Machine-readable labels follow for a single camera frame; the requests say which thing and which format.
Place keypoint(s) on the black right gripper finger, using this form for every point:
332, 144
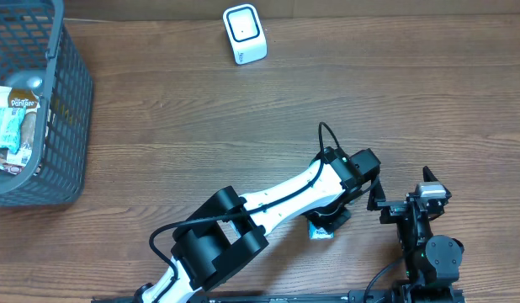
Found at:
377, 199
428, 176

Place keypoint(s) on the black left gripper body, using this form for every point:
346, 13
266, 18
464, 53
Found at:
331, 219

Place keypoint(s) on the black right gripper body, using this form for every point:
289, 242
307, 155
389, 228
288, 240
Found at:
405, 209

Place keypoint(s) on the teal small carton box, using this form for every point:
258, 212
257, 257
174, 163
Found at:
318, 233

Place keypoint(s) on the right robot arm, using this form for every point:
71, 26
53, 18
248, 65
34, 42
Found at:
432, 261

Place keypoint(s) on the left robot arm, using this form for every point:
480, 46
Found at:
229, 230

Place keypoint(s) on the white barcode scanner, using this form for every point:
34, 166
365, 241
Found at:
245, 33

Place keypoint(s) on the clear plastic container in basket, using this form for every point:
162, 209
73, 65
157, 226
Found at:
33, 80

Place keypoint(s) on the brown white snack wrapper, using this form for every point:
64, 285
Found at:
15, 162

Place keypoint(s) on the brown Pantree snack packet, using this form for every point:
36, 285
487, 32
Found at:
18, 98

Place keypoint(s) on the grey plastic mesh basket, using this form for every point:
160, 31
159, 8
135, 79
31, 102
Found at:
33, 37

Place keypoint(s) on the teal white snack packet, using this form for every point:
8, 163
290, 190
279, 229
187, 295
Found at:
11, 120

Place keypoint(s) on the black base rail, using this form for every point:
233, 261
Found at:
352, 296

